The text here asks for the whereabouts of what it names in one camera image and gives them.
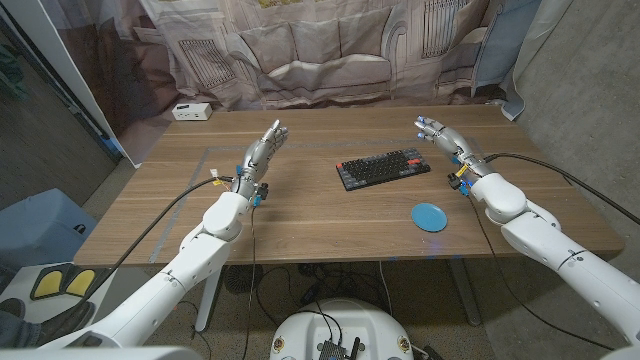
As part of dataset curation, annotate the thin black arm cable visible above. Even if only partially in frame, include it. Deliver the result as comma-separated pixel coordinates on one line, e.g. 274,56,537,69
240,203,259,360
467,197,616,351

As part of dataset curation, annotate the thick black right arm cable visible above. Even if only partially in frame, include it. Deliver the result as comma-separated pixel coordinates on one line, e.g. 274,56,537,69
483,152,640,226

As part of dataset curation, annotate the black floor cable bundle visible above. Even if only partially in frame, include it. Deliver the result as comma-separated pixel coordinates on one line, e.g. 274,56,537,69
254,263,381,326

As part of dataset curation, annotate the white table leg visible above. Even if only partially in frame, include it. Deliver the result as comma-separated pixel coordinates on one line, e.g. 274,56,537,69
193,264,224,334

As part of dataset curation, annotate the white power strip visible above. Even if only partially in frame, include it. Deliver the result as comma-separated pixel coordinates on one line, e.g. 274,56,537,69
171,102,214,122

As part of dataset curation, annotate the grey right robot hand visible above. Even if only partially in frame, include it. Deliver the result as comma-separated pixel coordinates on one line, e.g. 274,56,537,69
413,115,496,182

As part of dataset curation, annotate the white floor cable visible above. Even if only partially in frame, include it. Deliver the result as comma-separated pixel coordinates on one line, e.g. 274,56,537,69
378,261,395,317

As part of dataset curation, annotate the white pedal mat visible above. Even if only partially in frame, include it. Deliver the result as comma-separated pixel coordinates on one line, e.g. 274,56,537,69
0,262,119,324

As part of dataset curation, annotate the black round fan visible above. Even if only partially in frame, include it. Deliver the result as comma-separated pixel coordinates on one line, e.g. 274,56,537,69
223,264,265,295

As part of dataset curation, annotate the printed sofa room backdrop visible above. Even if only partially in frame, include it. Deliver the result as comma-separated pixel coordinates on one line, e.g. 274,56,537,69
39,0,544,166

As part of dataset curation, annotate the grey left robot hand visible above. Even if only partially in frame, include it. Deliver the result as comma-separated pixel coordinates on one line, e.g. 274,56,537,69
232,118,290,197

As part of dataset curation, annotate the blue round dish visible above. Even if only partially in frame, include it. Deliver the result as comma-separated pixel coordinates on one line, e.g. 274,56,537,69
410,202,449,234

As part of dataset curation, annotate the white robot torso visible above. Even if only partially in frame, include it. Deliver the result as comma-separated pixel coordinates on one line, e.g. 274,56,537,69
269,298,415,360

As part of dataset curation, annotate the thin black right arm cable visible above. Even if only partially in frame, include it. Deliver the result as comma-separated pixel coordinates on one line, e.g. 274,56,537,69
467,197,616,351

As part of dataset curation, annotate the black keyboard with red keys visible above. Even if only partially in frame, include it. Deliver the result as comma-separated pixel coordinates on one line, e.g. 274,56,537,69
335,147,432,193

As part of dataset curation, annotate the grey table leg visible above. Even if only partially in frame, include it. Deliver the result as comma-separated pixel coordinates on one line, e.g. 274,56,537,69
448,258,482,327

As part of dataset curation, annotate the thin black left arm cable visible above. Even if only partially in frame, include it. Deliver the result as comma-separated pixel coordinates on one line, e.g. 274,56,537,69
240,203,259,360

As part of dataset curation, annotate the light blue plastic bin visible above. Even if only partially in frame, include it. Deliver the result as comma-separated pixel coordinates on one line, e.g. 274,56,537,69
0,188,99,274

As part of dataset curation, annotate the white upright panel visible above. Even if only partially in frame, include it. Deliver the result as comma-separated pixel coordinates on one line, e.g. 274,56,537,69
0,0,144,169

